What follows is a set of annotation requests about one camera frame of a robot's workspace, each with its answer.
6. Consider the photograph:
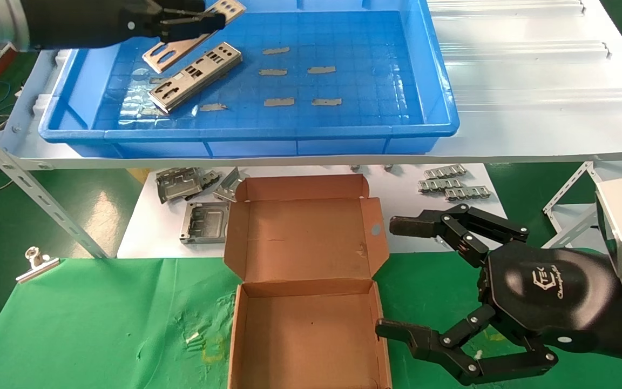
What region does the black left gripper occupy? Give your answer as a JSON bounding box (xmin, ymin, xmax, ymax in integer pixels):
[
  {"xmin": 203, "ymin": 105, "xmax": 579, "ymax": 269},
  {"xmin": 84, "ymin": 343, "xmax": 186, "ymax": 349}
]
[{"xmin": 73, "ymin": 0, "xmax": 226, "ymax": 49}]

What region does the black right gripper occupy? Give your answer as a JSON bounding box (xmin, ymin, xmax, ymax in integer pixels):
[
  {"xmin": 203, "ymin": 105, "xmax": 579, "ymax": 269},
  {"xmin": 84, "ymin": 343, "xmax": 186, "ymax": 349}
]
[{"xmin": 375, "ymin": 204, "xmax": 619, "ymax": 386}]

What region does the silver motherboard IO shield plate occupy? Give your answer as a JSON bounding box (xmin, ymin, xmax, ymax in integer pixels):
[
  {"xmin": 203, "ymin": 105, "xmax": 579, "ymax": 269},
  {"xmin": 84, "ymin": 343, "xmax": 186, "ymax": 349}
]
[
  {"xmin": 149, "ymin": 42, "xmax": 243, "ymax": 115},
  {"xmin": 142, "ymin": 0, "xmax": 247, "ymax": 74}
]

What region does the open brown cardboard box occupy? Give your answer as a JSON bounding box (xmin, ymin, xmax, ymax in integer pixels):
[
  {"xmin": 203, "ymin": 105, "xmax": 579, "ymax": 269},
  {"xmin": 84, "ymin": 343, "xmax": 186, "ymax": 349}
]
[{"xmin": 224, "ymin": 174, "xmax": 393, "ymax": 389}]

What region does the blue plastic tray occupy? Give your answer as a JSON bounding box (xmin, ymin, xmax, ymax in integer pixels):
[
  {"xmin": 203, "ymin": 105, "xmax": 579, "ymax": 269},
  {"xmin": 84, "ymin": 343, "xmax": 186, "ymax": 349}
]
[{"xmin": 38, "ymin": 0, "xmax": 460, "ymax": 158}]

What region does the white flat board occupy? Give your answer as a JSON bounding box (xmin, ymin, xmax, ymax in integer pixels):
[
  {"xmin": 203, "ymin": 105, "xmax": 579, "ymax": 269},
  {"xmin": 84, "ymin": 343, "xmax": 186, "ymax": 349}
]
[{"xmin": 117, "ymin": 164, "xmax": 509, "ymax": 259}]

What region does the grey ribbed metal strip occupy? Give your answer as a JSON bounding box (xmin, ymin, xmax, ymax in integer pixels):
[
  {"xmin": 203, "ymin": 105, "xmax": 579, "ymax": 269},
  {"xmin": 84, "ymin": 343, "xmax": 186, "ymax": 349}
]
[
  {"xmin": 445, "ymin": 186, "xmax": 492, "ymax": 202},
  {"xmin": 418, "ymin": 179, "xmax": 464, "ymax": 193},
  {"xmin": 424, "ymin": 165, "xmax": 467, "ymax": 180}
]

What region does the angled grey metal piece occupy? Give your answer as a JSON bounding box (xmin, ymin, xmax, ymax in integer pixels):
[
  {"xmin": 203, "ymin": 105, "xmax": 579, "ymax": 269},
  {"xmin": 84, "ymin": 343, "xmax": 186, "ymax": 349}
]
[{"xmin": 213, "ymin": 167, "xmax": 249, "ymax": 203}]

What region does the white ribbed profile strip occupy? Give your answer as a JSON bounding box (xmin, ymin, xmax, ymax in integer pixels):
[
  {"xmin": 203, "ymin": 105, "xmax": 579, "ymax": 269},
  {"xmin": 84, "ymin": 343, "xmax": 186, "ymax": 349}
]
[
  {"xmin": 438, "ymin": 41, "xmax": 611, "ymax": 63},
  {"xmin": 427, "ymin": 0, "xmax": 584, "ymax": 17},
  {"xmin": 449, "ymin": 86, "xmax": 622, "ymax": 114}
]

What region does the white perforated diagonal brace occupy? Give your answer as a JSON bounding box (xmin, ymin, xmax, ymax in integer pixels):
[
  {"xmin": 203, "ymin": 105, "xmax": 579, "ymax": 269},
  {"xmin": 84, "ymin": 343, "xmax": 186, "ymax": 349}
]
[{"xmin": 0, "ymin": 108, "xmax": 109, "ymax": 259}]

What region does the silver binder clip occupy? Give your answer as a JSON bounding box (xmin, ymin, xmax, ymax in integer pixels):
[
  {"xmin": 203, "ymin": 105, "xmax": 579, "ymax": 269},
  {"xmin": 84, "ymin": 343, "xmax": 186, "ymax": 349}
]
[{"xmin": 16, "ymin": 246, "xmax": 61, "ymax": 284}]

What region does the green table cloth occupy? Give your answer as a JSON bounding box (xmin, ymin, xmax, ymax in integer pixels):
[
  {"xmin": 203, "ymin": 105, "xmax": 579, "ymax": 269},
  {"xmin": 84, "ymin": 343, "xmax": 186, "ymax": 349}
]
[{"xmin": 0, "ymin": 250, "xmax": 622, "ymax": 389}]

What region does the grey stamped metal bracket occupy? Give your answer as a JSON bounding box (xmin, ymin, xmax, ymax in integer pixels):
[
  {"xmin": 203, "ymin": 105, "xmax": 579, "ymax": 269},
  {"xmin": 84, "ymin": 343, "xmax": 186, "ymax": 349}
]
[{"xmin": 155, "ymin": 167, "xmax": 204, "ymax": 204}]

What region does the white perforated shelf frame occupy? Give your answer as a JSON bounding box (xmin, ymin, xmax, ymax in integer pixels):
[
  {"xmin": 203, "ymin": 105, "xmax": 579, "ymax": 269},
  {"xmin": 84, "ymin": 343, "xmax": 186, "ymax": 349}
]
[{"xmin": 542, "ymin": 160, "xmax": 622, "ymax": 249}]

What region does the square grey metal frame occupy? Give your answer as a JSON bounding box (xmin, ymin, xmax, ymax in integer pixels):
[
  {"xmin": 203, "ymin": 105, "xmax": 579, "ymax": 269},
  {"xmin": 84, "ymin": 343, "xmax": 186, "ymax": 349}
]
[{"xmin": 180, "ymin": 202, "xmax": 231, "ymax": 245}]

